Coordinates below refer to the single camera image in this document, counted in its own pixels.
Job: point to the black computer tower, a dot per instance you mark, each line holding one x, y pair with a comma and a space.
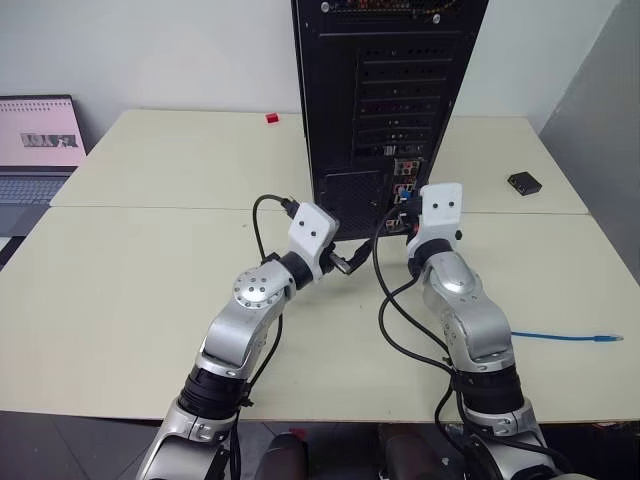
340, 100

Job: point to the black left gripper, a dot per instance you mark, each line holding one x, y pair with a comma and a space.
336, 261

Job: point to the small red block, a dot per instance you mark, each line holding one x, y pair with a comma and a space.
273, 118

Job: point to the dark rounded shape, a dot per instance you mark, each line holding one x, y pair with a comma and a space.
412, 452
286, 457

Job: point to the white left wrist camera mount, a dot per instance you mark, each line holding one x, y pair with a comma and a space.
311, 230

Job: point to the small black box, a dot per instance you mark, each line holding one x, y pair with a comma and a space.
524, 183

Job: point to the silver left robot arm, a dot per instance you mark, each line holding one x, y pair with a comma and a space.
240, 330

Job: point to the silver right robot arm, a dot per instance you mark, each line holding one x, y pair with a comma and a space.
465, 310

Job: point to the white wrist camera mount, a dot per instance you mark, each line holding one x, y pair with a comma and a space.
440, 210
311, 230

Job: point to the grey open laptop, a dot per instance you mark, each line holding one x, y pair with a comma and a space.
35, 145

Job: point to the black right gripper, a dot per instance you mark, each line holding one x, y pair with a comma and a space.
410, 207

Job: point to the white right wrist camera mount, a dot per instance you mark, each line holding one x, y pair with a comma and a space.
440, 210

